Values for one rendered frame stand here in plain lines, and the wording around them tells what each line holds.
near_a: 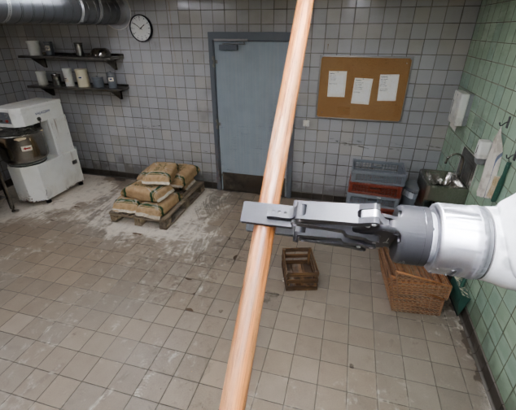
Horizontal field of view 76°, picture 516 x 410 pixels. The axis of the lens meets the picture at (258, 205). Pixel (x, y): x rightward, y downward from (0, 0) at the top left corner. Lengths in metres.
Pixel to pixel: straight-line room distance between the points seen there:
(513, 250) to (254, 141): 4.39
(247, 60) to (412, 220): 4.20
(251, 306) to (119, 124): 5.32
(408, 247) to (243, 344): 0.23
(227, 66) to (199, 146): 1.22
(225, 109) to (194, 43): 0.89
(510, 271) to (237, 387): 0.33
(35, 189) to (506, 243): 5.36
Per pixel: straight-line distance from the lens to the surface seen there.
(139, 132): 5.49
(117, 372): 2.87
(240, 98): 4.63
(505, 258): 0.45
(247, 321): 0.43
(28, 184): 5.46
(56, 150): 5.63
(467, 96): 3.98
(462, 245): 0.44
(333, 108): 4.44
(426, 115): 4.55
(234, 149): 4.84
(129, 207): 4.42
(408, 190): 4.27
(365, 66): 4.37
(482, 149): 3.32
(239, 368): 0.43
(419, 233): 0.43
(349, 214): 0.40
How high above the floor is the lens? 2.19
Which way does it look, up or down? 28 degrees down
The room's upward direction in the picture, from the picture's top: straight up
